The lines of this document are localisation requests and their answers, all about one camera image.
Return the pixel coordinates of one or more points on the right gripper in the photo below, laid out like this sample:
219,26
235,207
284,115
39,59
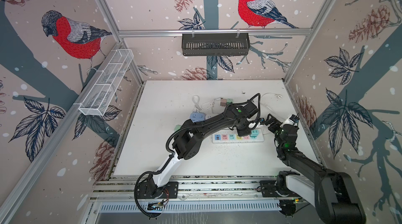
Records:
278,124

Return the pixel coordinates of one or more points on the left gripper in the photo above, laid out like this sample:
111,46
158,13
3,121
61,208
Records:
244,133

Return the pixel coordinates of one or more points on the teal plug adapter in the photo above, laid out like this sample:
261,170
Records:
254,134

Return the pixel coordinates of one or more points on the long white power strip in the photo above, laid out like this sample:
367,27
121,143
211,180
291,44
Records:
230,136

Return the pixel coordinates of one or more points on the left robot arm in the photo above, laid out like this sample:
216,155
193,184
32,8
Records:
186,142

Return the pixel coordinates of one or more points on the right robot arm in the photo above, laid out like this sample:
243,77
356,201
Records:
333,194

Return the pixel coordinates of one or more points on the brown plug adapter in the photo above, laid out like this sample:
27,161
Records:
223,102

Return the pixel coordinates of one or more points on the blue square power socket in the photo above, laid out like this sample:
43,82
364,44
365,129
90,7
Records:
196,116

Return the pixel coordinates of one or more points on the white mesh shelf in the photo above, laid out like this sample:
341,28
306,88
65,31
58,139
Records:
102,92

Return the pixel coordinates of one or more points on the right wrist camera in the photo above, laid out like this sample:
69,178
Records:
293,120

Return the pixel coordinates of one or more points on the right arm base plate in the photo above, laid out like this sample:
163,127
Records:
272,189

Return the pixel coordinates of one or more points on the black wire basket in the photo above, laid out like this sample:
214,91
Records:
215,44

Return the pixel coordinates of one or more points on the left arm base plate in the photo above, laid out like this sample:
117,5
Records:
149,190

